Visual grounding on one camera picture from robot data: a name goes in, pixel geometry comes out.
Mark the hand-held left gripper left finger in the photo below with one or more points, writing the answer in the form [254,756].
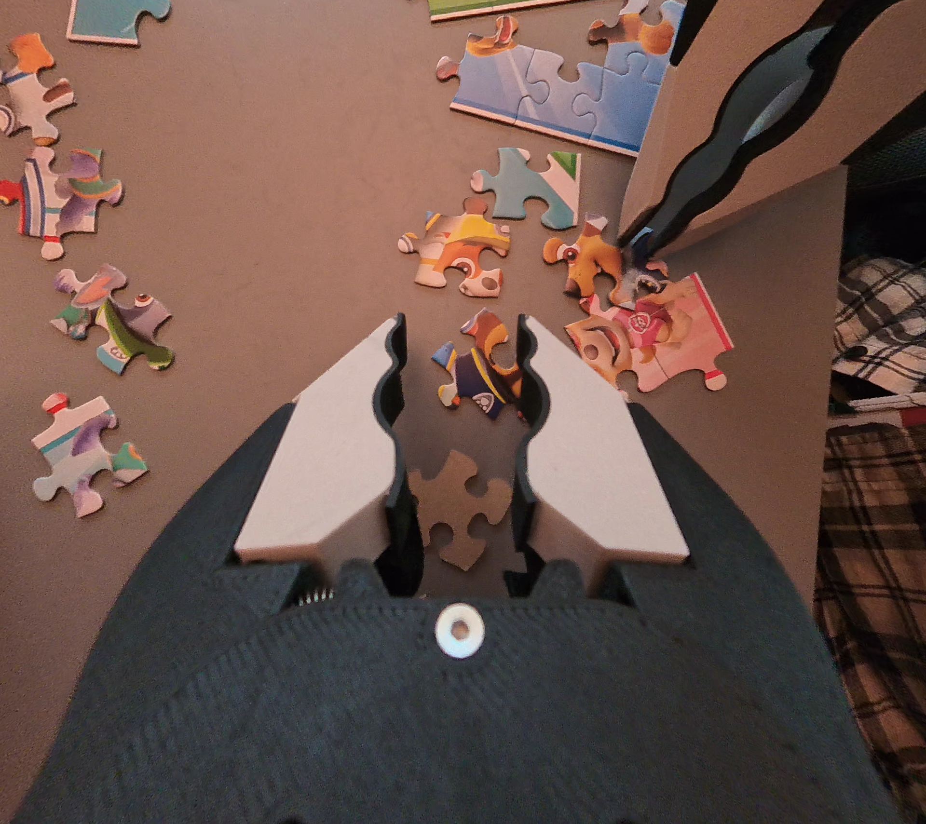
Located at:
[318,469]

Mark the grey desk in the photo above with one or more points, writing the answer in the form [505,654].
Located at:
[289,151]

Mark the pink dog puzzle piece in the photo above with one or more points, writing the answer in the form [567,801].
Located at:
[651,339]

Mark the plain blue puzzle piece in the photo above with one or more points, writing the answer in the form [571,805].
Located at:
[622,108]

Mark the purple teal striped puzzle piece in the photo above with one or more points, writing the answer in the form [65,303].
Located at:
[61,202]

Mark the teal green corner puzzle piece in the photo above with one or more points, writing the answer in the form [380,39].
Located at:
[528,187]

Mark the green purple puzzle piece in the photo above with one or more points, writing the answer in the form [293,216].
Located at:
[116,318]

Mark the orange tail blue border puzzle piece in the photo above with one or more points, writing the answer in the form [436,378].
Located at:
[644,28]

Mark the plain brown cardboard puzzle piece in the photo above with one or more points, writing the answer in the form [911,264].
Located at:
[456,506]

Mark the light blue sky puzzle section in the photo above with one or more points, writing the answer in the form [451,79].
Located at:
[521,86]

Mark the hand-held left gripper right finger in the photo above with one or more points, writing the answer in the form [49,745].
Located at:
[608,469]

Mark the navy uniform dog puzzle piece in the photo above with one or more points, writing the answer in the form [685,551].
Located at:
[481,368]

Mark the white orange puzzle piece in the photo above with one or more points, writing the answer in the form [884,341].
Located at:
[32,93]

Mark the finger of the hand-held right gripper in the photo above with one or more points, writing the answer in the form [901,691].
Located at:
[759,7]
[853,101]

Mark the red white green pocket item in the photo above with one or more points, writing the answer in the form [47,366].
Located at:
[879,404]

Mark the yellow helmet dog puzzle piece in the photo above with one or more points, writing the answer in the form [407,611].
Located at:
[456,252]

